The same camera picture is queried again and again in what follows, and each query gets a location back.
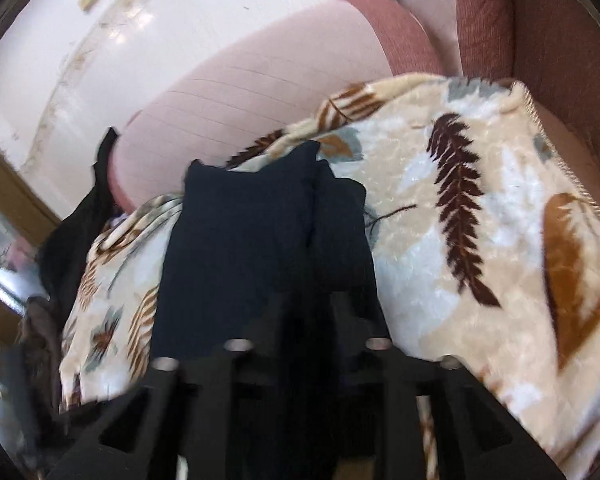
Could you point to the navy zip jacket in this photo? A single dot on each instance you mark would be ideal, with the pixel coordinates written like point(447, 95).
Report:
point(240, 240)

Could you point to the wooden door frame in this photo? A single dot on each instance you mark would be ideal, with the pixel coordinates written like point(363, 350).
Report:
point(10, 180)

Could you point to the pink and red sofa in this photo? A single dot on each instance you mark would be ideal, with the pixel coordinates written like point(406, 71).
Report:
point(290, 80)

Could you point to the black garment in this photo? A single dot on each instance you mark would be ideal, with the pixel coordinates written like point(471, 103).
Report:
point(80, 230)

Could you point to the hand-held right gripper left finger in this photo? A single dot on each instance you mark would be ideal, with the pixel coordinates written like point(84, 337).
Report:
point(215, 410)

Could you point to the leaf printed blanket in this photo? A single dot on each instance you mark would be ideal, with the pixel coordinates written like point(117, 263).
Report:
point(480, 240)

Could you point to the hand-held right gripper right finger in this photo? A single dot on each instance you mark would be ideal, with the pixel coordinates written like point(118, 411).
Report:
point(410, 410)

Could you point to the brown fuzzy cloth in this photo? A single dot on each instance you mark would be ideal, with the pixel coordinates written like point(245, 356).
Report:
point(40, 350)

